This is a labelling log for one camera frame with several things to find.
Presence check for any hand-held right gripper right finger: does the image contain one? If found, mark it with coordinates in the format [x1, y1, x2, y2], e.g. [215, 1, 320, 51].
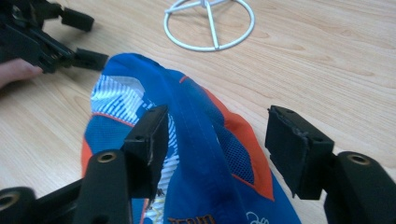
[264, 105, 396, 224]

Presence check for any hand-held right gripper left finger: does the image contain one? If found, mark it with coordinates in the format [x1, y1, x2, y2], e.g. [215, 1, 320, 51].
[73, 105, 171, 224]

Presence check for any blue and orange sports garment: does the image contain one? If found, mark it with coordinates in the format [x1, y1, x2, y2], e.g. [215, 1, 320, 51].
[81, 52, 303, 224]

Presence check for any white wire ring stand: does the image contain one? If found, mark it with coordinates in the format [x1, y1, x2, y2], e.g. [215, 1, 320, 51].
[163, 0, 256, 52]

